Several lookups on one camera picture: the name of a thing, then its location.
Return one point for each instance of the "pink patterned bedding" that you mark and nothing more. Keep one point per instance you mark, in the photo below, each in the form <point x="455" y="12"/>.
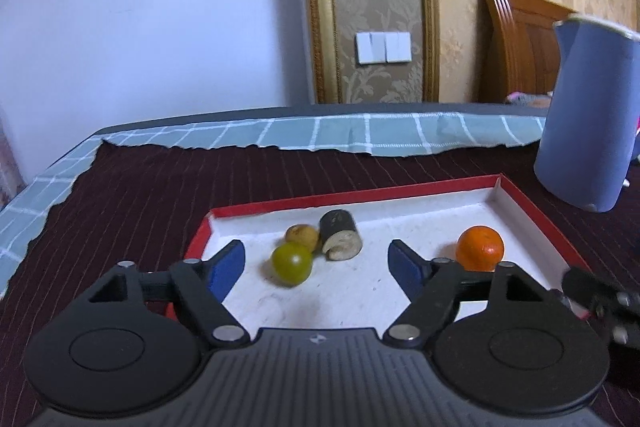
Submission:
<point x="525" y="99"/>

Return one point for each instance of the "dark maroon striped cloth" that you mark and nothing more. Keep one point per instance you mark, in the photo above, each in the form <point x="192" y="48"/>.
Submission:
<point x="150" y="187"/>

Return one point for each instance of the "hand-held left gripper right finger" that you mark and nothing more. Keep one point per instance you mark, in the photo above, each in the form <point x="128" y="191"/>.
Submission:
<point x="405" y="264"/>

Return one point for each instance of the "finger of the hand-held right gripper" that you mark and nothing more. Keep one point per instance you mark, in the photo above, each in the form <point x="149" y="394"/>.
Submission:
<point x="585" y="284"/>

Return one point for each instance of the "white wall switch panel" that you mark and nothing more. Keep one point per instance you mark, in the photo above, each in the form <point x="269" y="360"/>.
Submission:
<point x="382" y="48"/>

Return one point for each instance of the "small yellow potato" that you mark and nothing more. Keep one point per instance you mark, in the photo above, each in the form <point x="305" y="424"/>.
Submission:
<point x="301" y="235"/>

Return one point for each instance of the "wooden headboard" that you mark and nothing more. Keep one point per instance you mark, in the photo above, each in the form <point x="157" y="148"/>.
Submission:
<point x="520" y="47"/>

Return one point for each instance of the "orange tangerine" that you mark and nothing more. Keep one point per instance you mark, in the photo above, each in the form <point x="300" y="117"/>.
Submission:
<point x="480" y="248"/>

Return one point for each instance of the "red cardboard box tray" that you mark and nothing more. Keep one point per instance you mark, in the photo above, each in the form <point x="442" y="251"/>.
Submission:
<point x="380" y="227"/>

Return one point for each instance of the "dark cucumber piece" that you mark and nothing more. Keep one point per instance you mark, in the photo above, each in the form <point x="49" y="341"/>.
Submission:
<point x="340" y="234"/>

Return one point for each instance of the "light blue checked sheet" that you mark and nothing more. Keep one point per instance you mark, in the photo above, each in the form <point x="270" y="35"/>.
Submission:
<point x="300" y="134"/>

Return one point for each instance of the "blue electric kettle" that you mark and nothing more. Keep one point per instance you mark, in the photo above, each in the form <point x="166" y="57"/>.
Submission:
<point x="585" y="117"/>

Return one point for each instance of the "green citrus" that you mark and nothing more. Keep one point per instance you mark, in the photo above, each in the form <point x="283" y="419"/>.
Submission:
<point x="291" y="263"/>

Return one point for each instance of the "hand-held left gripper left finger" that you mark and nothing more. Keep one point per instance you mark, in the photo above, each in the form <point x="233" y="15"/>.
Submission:
<point x="227" y="267"/>

